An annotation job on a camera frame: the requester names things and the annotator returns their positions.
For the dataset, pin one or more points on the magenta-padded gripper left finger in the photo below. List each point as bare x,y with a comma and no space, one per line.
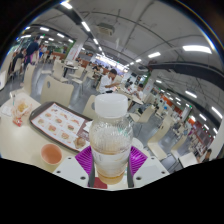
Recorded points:
71,170

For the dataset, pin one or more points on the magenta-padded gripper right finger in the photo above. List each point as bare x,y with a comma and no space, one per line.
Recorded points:
150,168

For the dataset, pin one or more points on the clear tea bottle white cap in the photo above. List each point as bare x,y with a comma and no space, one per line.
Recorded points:
111,140

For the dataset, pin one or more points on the pale yellow mug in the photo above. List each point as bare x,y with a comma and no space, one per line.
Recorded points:
51,154

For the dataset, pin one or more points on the cream canteen chairs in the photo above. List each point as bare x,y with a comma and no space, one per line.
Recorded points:
156,133

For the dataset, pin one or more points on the white crumpled napkin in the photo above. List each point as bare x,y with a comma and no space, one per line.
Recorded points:
88,126

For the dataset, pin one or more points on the printed paper tray liner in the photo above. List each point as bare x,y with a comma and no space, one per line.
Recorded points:
56,121

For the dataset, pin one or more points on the person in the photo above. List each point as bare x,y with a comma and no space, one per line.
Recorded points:
138,91
106,81
18,60
207,155

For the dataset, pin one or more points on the cream chair with round hole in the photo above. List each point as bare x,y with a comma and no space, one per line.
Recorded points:
90,106
56,90

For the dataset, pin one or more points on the dark brown food tray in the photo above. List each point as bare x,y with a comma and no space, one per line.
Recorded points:
33,115

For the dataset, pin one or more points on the clear plastic bag with food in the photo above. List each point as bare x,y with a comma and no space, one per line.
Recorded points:
21,111

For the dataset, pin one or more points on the ceiling strip lights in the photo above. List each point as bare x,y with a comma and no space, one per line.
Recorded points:
196,49

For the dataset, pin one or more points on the ceiling air conditioner unit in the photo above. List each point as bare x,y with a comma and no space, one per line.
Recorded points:
106,29

